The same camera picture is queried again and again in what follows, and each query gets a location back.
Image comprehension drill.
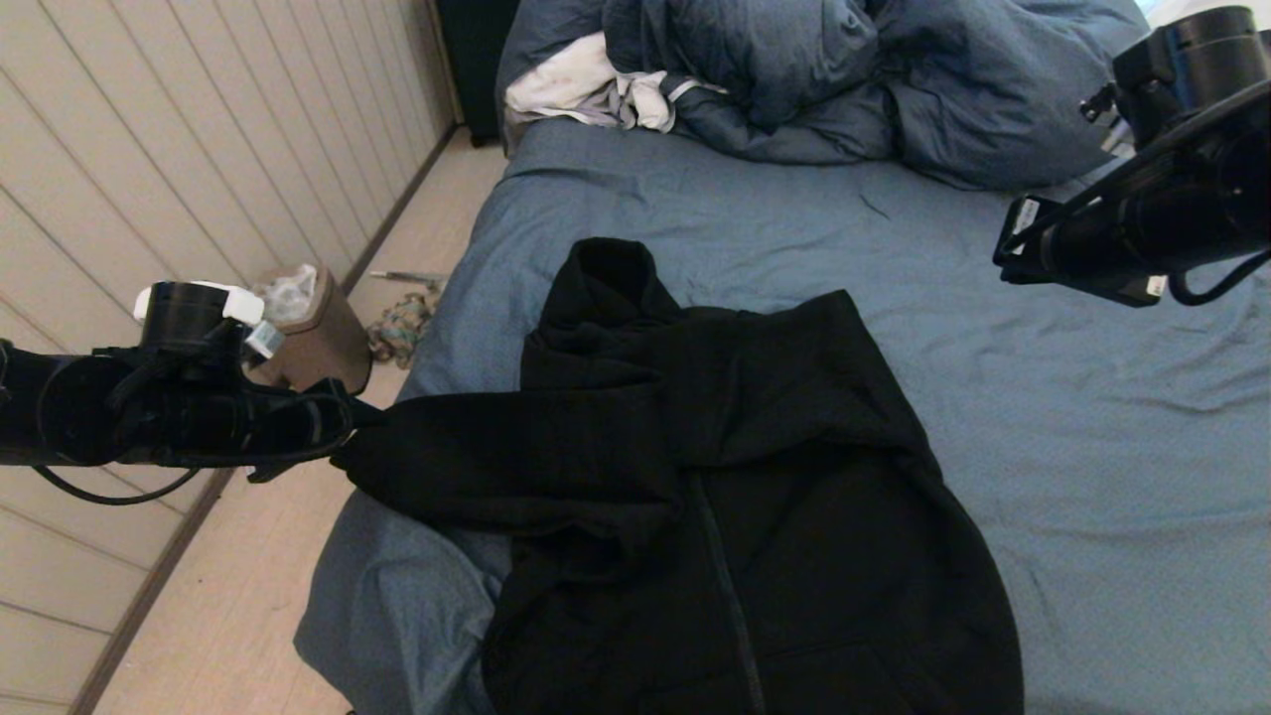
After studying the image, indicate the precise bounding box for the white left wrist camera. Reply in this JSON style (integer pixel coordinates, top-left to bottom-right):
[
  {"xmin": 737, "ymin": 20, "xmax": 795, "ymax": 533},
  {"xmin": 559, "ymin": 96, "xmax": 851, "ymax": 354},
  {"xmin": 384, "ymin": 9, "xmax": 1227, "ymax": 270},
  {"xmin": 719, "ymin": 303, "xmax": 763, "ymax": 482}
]
[{"xmin": 243, "ymin": 318, "xmax": 287, "ymax": 360}]

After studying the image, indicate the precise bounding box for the black cabinet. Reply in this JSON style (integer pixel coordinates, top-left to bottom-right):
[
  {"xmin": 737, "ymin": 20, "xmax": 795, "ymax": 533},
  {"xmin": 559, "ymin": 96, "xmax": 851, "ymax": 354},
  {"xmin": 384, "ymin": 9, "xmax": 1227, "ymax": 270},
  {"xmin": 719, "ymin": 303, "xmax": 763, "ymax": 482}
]
[{"xmin": 434, "ymin": 0, "xmax": 522, "ymax": 150}]

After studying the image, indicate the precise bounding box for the crumpled white garment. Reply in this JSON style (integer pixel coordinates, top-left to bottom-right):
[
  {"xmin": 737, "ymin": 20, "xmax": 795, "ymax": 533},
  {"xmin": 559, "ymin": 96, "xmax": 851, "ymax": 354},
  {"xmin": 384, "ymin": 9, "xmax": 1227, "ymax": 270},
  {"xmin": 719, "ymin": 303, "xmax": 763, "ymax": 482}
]
[{"xmin": 503, "ymin": 33, "xmax": 726, "ymax": 135}]

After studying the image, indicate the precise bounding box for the black hoodie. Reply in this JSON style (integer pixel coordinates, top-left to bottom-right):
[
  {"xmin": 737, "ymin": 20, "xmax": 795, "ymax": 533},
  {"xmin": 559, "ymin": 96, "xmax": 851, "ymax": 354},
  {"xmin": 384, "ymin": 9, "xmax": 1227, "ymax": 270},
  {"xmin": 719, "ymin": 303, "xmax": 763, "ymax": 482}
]
[{"xmin": 333, "ymin": 238, "xmax": 1024, "ymax": 715}]

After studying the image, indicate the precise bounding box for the colourful braided rope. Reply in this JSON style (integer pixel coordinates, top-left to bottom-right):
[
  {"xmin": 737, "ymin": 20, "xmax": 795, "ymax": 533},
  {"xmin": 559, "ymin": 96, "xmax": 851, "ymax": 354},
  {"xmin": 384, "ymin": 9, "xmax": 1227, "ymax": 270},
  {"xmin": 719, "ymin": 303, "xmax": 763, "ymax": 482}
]
[{"xmin": 367, "ymin": 293, "xmax": 438, "ymax": 370}]

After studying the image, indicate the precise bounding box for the clear plastic bin bag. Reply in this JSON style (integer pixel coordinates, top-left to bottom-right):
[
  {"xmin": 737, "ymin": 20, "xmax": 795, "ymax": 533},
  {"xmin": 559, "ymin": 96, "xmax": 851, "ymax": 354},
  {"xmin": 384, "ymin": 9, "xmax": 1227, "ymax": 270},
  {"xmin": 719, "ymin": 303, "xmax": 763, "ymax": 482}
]
[{"xmin": 260, "ymin": 265, "xmax": 319, "ymax": 324}]

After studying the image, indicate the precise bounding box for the blue-sheeted bed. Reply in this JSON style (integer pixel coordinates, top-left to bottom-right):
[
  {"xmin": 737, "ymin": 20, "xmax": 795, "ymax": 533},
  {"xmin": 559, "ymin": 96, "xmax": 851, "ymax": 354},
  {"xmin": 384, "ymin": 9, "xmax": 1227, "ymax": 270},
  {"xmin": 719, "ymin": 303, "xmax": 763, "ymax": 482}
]
[{"xmin": 295, "ymin": 117, "xmax": 1271, "ymax": 715}]

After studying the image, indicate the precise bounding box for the dark blue duvet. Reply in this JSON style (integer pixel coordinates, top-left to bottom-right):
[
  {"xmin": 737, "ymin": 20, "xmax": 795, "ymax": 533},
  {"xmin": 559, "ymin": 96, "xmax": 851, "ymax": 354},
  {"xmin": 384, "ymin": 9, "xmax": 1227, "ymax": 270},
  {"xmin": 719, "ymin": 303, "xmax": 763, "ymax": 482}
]
[{"xmin": 494, "ymin": 0, "xmax": 1143, "ymax": 190}]

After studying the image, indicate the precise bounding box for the smooth black left arm cable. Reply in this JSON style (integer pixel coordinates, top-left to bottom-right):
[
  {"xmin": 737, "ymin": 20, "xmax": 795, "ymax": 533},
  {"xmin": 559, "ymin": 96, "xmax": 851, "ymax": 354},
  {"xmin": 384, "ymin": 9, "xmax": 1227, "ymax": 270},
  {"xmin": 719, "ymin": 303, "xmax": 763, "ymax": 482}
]
[{"xmin": 35, "ymin": 465, "xmax": 205, "ymax": 505}]

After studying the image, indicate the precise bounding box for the brown trash bin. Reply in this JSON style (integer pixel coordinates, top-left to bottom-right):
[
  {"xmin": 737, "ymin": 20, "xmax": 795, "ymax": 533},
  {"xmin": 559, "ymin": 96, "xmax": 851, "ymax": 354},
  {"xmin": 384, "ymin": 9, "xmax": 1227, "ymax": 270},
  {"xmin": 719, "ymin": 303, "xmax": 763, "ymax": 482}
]
[{"xmin": 248, "ymin": 263, "xmax": 373, "ymax": 396}]

